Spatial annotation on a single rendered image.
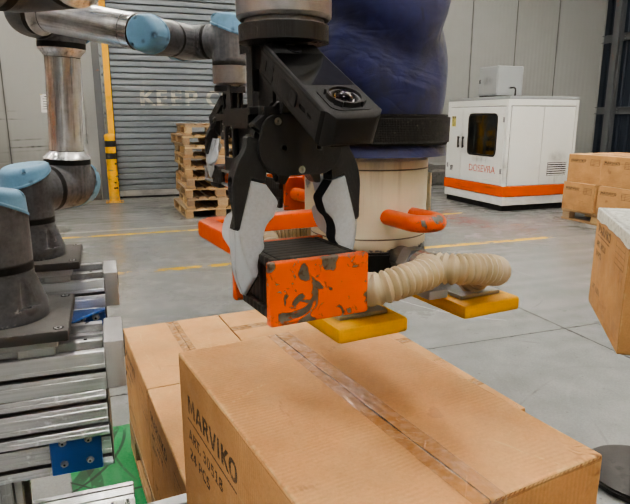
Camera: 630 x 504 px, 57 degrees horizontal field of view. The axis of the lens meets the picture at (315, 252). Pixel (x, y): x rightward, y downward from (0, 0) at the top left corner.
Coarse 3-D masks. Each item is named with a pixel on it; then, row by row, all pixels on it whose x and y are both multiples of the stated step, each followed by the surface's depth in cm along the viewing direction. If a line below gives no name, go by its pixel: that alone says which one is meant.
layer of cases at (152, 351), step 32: (192, 320) 244; (224, 320) 244; (256, 320) 244; (128, 352) 222; (160, 352) 211; (128, 384) 235; (160, 384) 185; (480, 384) 185; (160, 416) 165; (160, 448) 167; (160, 480) 173
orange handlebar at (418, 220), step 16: (304, 192) 98; (416, 208) 78; (208, 224) 66; (272, 224) 73; (288, 224) 74; (304, 224) 75; (400, 224) 73; (416, 224) 72; (432, 224) 72; (208, 240) 66; (224, 240) 61
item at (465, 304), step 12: (456, 288) 82; (492, 288) 82; (432, 300) 81; (444, 300) 79; (456, 300) 78; (468, 300) 78; (480, 300) 78; (492, 300) 78; (504, 300) 79; (516, 300) 80; (456, 312) 77; (468, 312) 76; (480, 312) 77; (492, 312) 78
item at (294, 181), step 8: (272, 176) 108; (296, 176) 111; (272, 184) 104; (280, 184) 102; (288, 184) 102; (296, 184) 102; (304, 184) 103; (272, 192) 107; (280, 192) 103; (288, 192) 102; (280, 200) 102; (288, 200) 102; (296, 200) 103; (288, 208) 103; (296, 208) 103; (304, 208) 104
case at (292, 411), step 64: (192, 384) 101; (256, 384) 95; (320, 384) 95; (384, 384) 95; (448, 384) 95; (192, 448) 106; (256, 448) 77; (320, 448) 77; (384, 448) 77; (448, 448) 77; (512, 448) 77; (576, 448) 77
